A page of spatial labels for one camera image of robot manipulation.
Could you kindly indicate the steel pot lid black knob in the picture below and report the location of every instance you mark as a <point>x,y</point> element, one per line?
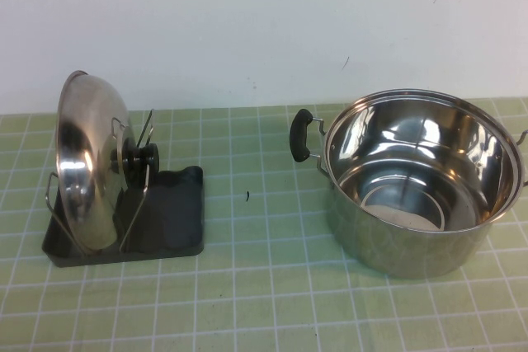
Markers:
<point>86,154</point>

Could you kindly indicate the green checked table mat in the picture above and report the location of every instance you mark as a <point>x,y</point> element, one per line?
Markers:
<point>264,306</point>

